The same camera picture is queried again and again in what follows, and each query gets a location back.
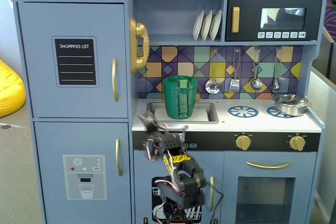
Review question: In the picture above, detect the yellow beanbag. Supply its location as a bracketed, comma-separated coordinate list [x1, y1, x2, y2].
[0, 58, 27, 119]

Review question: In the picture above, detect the green plastic bucket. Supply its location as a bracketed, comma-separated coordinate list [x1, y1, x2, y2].
[162, 76, 199, 120]

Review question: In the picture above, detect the gold fridge handle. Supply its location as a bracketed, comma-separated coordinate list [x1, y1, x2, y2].
[112, 58, 119, 103]
[115, 138, 123, 177]

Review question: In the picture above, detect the grey partition panel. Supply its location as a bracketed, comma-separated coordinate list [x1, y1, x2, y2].
[306, 66, 336, 224]

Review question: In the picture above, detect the gold microwave handle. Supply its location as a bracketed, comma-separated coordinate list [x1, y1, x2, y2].
[231, 6, 240, 34]

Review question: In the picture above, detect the steel ladle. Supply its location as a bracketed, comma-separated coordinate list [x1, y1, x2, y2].
[250, 47, 264, 91]

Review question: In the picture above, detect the black cable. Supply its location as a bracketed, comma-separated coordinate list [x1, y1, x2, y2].
[209, 182, 224, 221]

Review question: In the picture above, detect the blue fridge door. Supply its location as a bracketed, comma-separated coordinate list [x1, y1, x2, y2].
[17, 1, 129, 119]
[33, 121, 132, 224]

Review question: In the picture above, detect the gold stove knob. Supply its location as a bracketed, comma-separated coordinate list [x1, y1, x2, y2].
[235, 134, 253, 152]
[288, 134, 307, 152]

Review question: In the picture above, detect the grey toy sink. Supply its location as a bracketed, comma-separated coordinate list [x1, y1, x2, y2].
[146, 101, 219, 125]

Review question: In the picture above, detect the gold toy telephone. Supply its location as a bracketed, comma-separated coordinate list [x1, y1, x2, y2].
[129, 17, 151, 74]

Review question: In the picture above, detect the black microwave door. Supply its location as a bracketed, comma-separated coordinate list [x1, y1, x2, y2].
[225, 0, 323, 42]

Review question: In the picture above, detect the steel slotted spatula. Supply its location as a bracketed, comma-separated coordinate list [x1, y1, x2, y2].
[228, 48, 241, 94]

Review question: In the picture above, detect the gold cabinet door handle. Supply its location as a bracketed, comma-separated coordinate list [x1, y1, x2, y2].
[209, 176, 215, 212]

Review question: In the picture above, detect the steel slotted skimmer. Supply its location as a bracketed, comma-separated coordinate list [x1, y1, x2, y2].
[205, 48, 220, 95]

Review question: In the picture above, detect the gold upper fridge handle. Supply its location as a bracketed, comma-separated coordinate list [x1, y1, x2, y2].
[112, 58, 119, 103]

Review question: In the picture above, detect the blue oven door with window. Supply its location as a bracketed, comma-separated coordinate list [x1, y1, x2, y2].
[223, 151, 318, 224]

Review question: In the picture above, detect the gold oven handle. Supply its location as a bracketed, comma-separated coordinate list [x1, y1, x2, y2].
[246, 161, 292, 170]

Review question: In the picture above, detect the steel pot with lid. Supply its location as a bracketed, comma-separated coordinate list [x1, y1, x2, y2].
[270, 93, 314, 118]

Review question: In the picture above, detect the blue toy kitchen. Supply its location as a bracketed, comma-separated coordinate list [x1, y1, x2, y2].
[12, 0, 329, 224]

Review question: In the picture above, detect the red and white arm cable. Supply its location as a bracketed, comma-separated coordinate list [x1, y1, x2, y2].
[143, 139, 160, 162]

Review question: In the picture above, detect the blue cabinet door dishwasher print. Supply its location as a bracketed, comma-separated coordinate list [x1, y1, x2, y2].
[133, 150, 224, 224]

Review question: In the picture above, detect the steel spoon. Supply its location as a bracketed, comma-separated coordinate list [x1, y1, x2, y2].
[272, 47, 284, 92]

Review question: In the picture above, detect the blue upper fridge door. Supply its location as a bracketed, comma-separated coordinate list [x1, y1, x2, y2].
[17, 1, 129, 119]

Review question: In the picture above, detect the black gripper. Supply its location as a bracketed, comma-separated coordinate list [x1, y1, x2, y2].
[138, 112, 190, 156]

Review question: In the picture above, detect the white toy plate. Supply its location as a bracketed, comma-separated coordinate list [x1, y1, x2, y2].
[201, 9, 214, 41]
[209, 9, 223, 41]
[192, 9, 205, 41]

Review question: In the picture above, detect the blue lower fridge door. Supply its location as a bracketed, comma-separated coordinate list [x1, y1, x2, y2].
[33, 121, 132, 224]

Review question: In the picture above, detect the gold lower fridge handle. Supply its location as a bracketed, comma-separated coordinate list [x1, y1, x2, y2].
[115, 138, 123, 177]

